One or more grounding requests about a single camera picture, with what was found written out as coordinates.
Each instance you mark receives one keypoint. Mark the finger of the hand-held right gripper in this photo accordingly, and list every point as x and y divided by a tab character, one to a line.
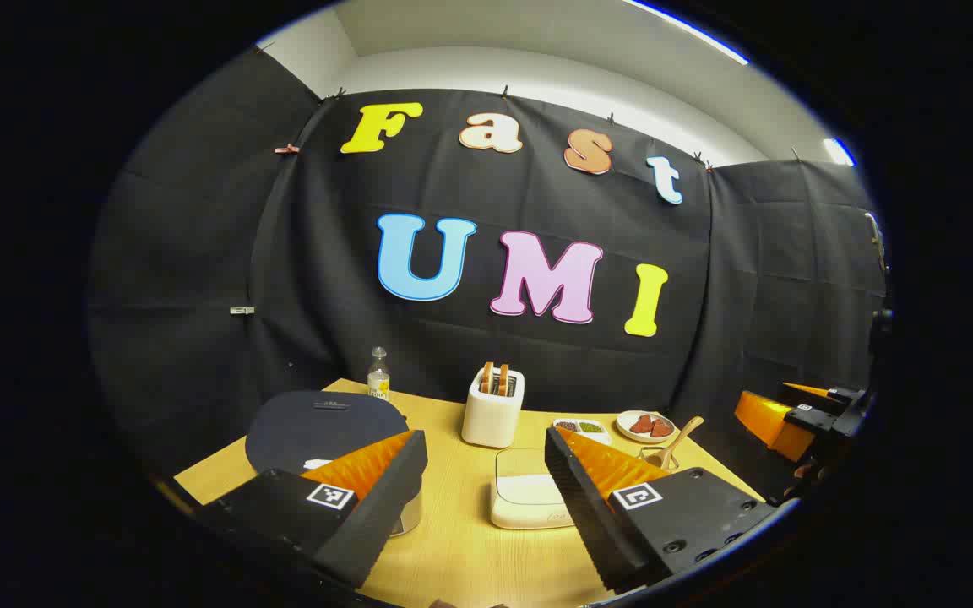
807	390
769	426

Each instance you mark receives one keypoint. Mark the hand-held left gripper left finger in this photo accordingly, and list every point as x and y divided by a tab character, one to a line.
377	515

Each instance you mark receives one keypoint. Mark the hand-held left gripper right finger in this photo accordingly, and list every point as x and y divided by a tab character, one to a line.
588	523

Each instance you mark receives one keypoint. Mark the wooden spoon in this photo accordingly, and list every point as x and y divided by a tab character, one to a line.
681	436

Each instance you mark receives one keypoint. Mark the dark blue rice cooker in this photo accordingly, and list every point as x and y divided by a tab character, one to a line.
309	431

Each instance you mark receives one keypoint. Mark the white divided dish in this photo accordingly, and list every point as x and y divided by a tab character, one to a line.
581	437

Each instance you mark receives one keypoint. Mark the green mung beans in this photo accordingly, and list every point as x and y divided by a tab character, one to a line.
592	428

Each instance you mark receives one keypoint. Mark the round white plate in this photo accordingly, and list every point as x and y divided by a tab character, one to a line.
626	435

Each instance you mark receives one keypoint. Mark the red meat piece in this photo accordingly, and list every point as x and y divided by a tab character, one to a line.
641	424
661	428

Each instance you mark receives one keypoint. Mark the small clear glass bottle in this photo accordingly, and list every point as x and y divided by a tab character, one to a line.
378	382

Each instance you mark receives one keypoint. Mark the white toaster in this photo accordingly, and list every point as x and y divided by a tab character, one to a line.
491	422

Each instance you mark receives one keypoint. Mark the toasted bread slice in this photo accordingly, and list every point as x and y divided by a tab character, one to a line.
486	378
503	380

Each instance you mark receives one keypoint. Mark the black backdrop cloth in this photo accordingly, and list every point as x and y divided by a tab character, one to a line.
326	253

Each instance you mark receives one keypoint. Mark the copper cloth clip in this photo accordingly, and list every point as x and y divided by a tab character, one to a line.
287	149

